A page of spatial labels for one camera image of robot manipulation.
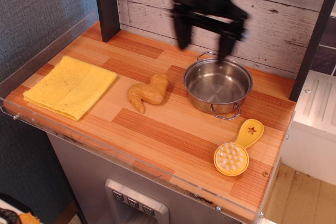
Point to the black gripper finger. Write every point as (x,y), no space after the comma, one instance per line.
(183,29)
(226,44)

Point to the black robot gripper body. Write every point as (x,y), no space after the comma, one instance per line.
(218,16)

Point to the stainless steel pot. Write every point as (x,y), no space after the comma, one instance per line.
(217,88)

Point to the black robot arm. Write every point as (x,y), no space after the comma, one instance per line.
(218,16)

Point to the toy chicken wing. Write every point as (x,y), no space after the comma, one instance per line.
(152,93)

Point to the yellow round brush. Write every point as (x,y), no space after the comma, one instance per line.
(231,158)

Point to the yellow folded cloth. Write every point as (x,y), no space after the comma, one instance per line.
(71,88)

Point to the white plastic furniture piece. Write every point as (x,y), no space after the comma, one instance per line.
(309,145)

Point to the grey toy fridge cabinet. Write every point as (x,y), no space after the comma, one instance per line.
(87,171)

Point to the silver dispenser button panel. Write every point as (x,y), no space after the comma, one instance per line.
(130,206)

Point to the clear acrylic table guard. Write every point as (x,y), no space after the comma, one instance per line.
(173,140)

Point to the orange object bottom left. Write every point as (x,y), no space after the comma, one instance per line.
(12,217)

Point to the dark left frame post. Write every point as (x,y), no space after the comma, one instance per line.
(109,18)

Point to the dark frame post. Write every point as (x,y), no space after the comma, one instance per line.
(312,47)
(109,18)

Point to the dark right frame post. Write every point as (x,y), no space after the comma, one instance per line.
(312,47)

